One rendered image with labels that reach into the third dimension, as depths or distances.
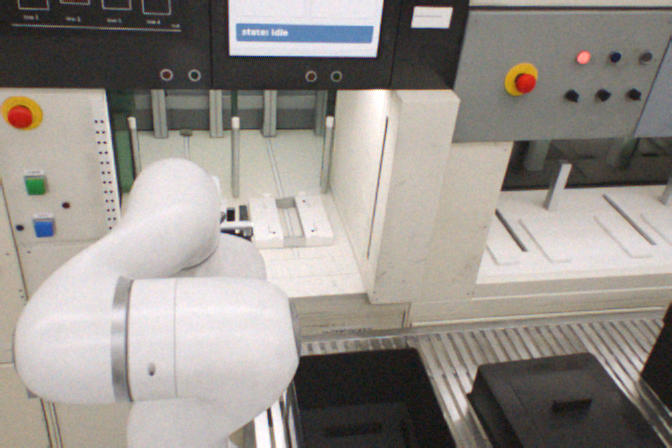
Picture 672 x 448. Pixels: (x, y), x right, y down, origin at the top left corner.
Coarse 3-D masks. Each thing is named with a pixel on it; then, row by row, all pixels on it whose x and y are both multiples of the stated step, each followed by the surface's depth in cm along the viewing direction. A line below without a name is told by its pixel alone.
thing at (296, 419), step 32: (352, 352) 136; (384, 352) 138; (416, 352) 139; (320, 384) 140; (352, 384) 142; (384, 384) 144; (416, 384) 140; (288, 416) 136; (320, 416) 143; (352, 416) 143; (384, 416) 144; (416, 416) 140
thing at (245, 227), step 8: (216, 176) 125; (216, 184) 122; (232, 208) 135; (240, 208) 134; (232, 216) 135; (240, 216) 132; (224, 224) 125; (232, 224) 125; (240, 224) 125; (248, 224) 126; (240, 232) 133; (248, 232) 126; (248, 240) 125
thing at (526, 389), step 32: (480, 384) 145; (512, 384) 142; (544, 384) 143; (576, 384) 144; (608, 384) 145; (480, 416) 146; (512, 416) 135; (544, 416) 136; (576, 416) 137; (608, 416) 138; (640, 416) 139
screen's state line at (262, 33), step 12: (240, 24) 120; (252, 24) 120; (264, 24) 120; (276, 24) 121; (288, 24) 121; (240, 36) 121; (252, 36) 121; (264, 36) 122; (276, 36) 122; (288, 36) 123; (300, 36) 123; (312, 36) 123; (324, 36) 124; (336, 36) 124; (348, 36) 125; (360, 36) 125; (372, 36) 126
